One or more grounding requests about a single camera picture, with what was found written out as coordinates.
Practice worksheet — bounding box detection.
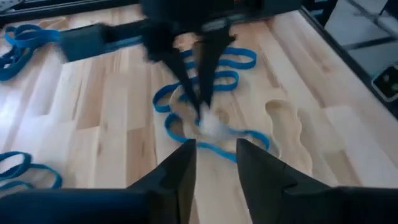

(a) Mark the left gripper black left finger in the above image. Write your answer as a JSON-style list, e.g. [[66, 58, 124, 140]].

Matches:
[[0, 139, 198, 224]]

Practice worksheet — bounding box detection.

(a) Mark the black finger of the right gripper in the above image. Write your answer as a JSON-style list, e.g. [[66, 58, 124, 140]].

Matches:
[[158, 51, 202, 119], [198, 30, 236, 107]]

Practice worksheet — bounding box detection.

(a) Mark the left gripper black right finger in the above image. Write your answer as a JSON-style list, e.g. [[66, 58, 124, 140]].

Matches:
[[235, 138, 398, 224]]

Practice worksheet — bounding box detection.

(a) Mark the tan rubber band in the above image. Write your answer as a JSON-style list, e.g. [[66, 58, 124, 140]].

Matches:
[[266, 98, 313, 175], [197, 104, 233, 142]]

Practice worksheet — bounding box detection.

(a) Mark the dark flat device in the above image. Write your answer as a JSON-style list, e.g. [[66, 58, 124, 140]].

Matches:
[[371, 63, 398, 103]]

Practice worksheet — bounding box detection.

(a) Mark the black aluminium table frame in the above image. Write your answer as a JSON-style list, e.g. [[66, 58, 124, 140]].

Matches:
[[0, 0, 398, 121]]

